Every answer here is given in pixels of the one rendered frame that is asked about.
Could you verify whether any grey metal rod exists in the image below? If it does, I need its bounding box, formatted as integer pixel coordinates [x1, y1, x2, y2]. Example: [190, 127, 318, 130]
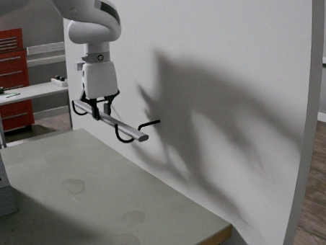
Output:
[74, 99, 149, 142]

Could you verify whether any white wall panel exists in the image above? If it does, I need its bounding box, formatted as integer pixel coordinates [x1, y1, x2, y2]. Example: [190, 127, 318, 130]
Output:
[63, 0, 325, 245]

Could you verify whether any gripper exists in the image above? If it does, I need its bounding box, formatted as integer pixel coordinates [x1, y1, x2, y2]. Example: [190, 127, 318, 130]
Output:
[79, 61, 120, 121]

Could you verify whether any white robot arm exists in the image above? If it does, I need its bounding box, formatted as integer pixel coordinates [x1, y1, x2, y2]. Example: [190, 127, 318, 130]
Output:
[0, 0, 122, 71]

